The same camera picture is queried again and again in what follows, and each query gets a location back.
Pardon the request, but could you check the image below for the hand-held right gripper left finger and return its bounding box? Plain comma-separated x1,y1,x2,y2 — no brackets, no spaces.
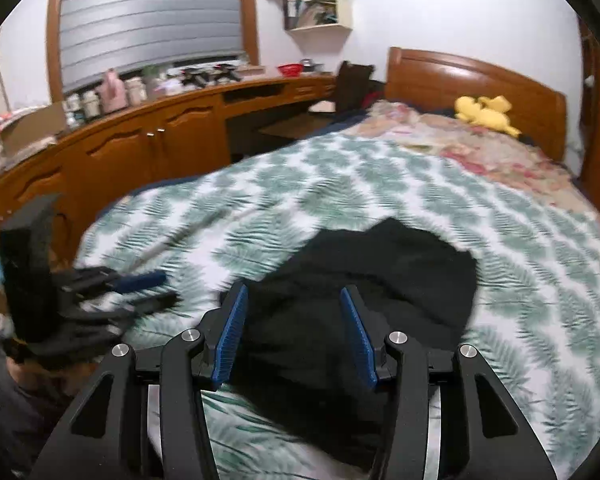
30,280,251,480

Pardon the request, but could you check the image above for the floral blanket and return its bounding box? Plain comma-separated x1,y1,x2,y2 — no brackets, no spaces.
342,100,581,186

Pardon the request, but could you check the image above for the leaf-print bed sheet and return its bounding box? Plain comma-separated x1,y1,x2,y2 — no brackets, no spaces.
75,135,600,480

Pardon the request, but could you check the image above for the grey window shutter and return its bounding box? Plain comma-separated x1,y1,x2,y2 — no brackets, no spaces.
60,0,245,93

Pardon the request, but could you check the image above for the dark brown chair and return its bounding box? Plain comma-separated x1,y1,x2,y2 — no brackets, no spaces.
334,60,386,111

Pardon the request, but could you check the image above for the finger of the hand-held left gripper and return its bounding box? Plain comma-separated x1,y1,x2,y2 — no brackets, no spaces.
55,266,168,297
65,294,178,326

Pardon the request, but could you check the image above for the person's left forearm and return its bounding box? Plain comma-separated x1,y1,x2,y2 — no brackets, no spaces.
0,355,88,476

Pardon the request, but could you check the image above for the wooden desk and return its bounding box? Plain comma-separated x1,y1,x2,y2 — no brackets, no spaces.
0,72,341,291

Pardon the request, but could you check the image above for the black coat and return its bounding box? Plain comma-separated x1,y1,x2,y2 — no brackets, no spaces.
220,217,478,473

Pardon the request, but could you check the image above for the green container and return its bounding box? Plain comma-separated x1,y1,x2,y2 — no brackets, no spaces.
142,65,167,97

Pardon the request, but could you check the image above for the wooden window frame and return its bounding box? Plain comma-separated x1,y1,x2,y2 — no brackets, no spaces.
46,0,260,103

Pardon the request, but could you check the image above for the cardboard box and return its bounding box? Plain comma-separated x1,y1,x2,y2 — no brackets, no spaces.
0,102,68,157

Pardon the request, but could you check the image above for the white jar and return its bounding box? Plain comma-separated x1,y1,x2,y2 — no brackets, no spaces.
125,77,148,106

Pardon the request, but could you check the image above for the pink bottle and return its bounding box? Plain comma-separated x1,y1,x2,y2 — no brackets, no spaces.
102,69,127,113

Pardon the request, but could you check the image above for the black gadget pile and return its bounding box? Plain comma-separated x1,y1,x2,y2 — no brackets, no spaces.
180,63,242,87

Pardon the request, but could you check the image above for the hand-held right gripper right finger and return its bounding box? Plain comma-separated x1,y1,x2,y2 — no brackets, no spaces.
340,284,566,480

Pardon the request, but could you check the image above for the wooden headboard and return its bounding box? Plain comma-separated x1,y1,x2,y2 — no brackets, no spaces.
384,46,567,161

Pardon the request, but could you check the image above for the yellow plush toy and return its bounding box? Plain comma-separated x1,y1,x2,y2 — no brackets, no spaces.
454,94,522,137

